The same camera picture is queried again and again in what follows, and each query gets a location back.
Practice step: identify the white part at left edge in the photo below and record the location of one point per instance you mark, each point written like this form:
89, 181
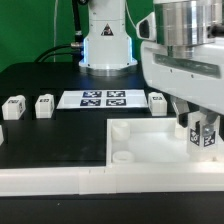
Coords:
1, 135

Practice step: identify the white sheet with AprilTags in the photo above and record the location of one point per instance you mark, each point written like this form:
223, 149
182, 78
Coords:
102, 99

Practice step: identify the white square table top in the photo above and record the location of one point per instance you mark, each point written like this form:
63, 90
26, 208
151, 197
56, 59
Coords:
149, 140

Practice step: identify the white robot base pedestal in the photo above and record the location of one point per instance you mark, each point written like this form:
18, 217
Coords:
107, 47

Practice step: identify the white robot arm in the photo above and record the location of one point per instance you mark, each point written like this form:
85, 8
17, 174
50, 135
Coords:
182, 54

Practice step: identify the white L-shaped obstacle fence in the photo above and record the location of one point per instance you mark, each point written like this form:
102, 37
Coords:
118, 178

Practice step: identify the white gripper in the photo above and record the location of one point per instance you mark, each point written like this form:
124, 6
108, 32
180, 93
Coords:
199, 80

